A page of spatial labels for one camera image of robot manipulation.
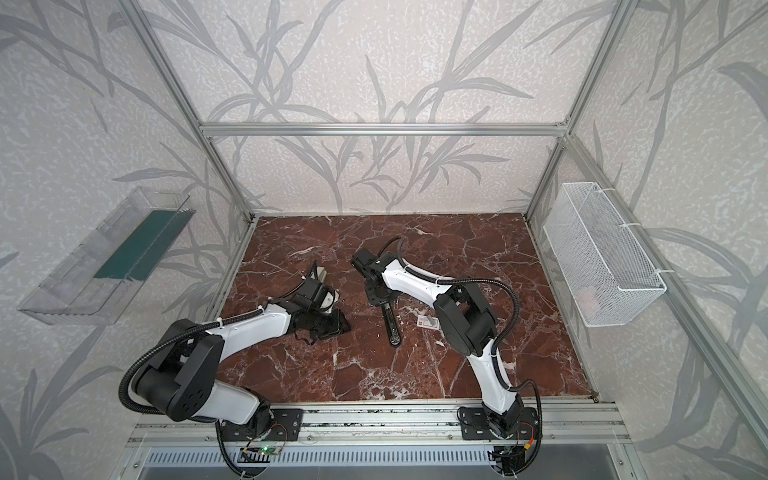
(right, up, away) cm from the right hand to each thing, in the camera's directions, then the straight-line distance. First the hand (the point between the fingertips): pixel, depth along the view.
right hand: (383, 288), depth 94 cm
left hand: (-9, -8, -6) cm, 14 cm away
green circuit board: (-25, -35, -24) cm, 49 cm away
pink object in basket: (+52, 0, -21) cm, 57 cm away
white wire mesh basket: (+49, +12, -31) cm, 59 cm away
